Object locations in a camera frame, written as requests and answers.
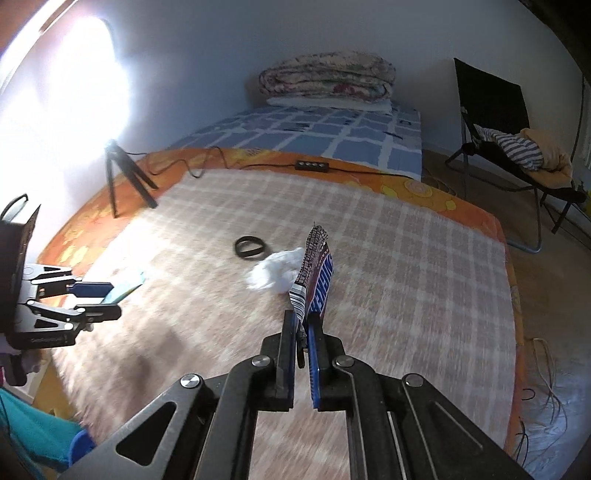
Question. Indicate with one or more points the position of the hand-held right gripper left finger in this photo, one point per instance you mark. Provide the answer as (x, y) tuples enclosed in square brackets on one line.
[(288, 350)]

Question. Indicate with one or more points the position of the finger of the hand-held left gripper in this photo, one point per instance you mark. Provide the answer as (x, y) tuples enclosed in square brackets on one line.
[(99, 312), (90, 289)]

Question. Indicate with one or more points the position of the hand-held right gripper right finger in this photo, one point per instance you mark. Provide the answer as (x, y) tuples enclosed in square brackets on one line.
[(314, 360)]

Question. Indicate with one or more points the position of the colourful striped snack packet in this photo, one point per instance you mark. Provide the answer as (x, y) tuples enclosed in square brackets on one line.
[(127, 287)]

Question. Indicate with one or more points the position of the blue snack wrapper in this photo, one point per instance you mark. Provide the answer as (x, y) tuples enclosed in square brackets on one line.
[(318, 286)]

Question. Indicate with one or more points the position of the blue plastic basket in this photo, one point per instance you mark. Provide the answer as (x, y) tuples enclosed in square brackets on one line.
[(82, 445)]

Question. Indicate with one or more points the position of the crumpled white tissue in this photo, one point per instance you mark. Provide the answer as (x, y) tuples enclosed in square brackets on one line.
[(272, 277)]

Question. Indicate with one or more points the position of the black light tripod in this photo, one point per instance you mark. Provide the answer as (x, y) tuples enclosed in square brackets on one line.
[(112, 184)]

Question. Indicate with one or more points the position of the black rubber band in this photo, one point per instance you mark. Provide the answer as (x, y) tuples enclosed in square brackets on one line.
[(238, 251)]

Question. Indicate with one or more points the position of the beige plaid fringed blanket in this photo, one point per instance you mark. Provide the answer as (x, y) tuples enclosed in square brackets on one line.
[(415, 300)]

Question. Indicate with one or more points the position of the teal cloth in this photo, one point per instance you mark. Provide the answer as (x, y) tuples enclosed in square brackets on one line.
[(37, 429)]

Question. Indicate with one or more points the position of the orange floral mattress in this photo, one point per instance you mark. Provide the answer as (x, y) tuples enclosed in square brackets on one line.
[(438, 198)]

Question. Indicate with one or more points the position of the blue checked bedsheet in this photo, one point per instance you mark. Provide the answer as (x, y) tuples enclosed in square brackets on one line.
[(323, 134)]

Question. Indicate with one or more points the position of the folded floral quilt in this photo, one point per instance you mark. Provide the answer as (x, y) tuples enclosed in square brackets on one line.
[(323, 76)]

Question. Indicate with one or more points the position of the striped cloth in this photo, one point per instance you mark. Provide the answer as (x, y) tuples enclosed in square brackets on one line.
[(521, 150)]

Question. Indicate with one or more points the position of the beige cloth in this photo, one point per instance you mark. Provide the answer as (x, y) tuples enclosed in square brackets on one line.
[(554, 166)]

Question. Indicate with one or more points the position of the black folding chair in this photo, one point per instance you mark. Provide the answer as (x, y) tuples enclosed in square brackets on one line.
[(489, 97)]

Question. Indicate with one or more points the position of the thin black pole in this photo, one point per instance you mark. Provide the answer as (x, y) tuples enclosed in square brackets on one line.
[(578, 129)]

